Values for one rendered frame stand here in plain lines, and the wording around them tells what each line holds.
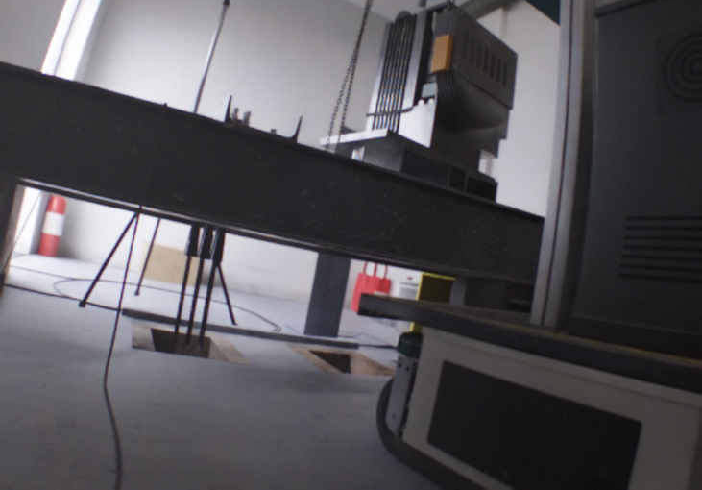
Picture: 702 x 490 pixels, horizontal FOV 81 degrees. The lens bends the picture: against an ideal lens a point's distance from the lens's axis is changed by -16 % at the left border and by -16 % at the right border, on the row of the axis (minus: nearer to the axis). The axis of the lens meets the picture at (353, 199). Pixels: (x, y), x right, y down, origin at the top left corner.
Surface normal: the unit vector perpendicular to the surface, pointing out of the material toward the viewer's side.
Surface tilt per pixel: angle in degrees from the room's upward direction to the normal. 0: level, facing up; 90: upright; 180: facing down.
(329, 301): 90
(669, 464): 90
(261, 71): 90
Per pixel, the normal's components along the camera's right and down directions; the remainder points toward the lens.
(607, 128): -0.83, -0.22
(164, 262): 0.55, -0.02
